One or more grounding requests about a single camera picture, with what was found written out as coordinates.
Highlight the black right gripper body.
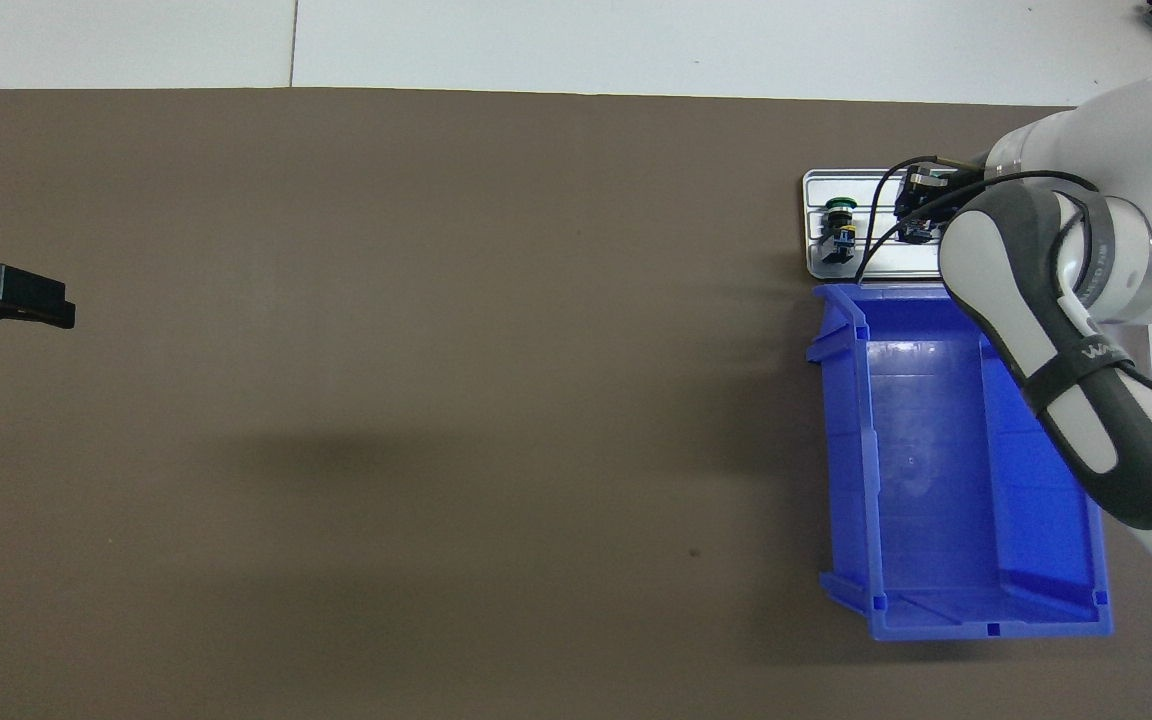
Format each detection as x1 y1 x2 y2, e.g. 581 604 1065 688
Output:
893 160 987 226

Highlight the grey metal tray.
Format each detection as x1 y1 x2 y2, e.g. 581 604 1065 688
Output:
802 168 987 281

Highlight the blue plastic storage bin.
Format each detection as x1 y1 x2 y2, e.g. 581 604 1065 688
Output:
804 283 1115 643

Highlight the brown table mat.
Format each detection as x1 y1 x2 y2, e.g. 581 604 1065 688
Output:
0 88 1152 720

